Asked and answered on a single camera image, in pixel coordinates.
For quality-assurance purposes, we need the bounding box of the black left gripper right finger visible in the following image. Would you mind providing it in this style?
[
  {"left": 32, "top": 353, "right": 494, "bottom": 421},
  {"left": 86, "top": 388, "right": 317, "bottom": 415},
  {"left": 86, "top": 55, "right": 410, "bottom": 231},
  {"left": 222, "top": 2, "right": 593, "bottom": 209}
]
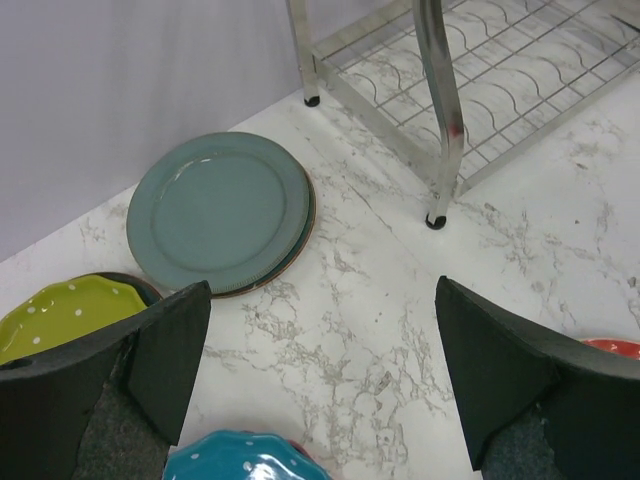
[{"left": 435, "top": 276, "right": 639, "bottom": 479}]

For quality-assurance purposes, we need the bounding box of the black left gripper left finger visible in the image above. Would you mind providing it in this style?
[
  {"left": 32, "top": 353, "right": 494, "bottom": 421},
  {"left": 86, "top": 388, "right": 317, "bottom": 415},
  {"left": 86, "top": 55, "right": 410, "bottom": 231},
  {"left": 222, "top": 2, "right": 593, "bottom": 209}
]
[{"left": 1, "top": 281, "right": 211, "bottom": 479}]

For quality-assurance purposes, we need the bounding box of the red plate with teal flower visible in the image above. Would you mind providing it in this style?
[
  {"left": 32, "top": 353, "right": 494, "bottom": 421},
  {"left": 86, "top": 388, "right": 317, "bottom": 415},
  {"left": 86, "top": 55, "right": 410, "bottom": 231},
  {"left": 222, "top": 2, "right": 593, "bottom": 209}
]
[{"left": 583, "top": 338, "right": 640, "bottom": 360}]

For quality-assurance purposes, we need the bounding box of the steel two-tier dish rack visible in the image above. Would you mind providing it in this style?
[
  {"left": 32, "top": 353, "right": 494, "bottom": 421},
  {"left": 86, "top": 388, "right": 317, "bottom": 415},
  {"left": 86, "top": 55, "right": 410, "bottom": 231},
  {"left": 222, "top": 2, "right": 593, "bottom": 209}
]
[{"left": 288, "top": 1, "right": 639, "bottom": 230}]

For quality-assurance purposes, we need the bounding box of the green polka dot plate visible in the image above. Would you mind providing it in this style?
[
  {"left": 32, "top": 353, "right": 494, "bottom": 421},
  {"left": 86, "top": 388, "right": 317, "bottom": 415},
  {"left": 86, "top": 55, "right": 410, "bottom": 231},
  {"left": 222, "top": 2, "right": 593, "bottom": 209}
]
[{"left": 1, "top": 275, "right": 147, "bottom": 364}]

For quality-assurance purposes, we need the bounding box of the dark plate under green plate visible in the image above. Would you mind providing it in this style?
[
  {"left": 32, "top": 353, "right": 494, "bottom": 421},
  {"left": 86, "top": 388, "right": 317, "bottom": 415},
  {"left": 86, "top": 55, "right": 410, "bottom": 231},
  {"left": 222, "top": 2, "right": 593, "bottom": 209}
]
[{"left": 95, "top": 271, "right": 163, "bottom": 307}]

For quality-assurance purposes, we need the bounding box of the blue polka dot plate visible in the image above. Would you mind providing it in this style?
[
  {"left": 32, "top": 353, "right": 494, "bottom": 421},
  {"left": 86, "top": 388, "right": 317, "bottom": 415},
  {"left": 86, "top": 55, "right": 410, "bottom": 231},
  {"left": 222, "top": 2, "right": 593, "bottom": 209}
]
[{"left": 163, "top": 430, "right": 331, "bottom": 480}]

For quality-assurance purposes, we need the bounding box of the brown plate under grey plate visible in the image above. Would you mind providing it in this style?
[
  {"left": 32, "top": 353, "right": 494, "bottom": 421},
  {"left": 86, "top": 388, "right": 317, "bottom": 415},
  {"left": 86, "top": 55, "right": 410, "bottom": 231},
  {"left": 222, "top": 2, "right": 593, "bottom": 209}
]
[{"left": 211, "top": 172, "right": 317, "bottom": 299}]

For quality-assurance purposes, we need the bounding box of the grey-blue ceramic plate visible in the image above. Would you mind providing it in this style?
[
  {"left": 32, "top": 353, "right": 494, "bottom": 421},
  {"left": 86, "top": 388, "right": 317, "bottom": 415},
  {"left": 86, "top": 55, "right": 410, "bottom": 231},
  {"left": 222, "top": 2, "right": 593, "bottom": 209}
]
[{"left": 126, "top": 132, "right": 309, "bottom": 294}]

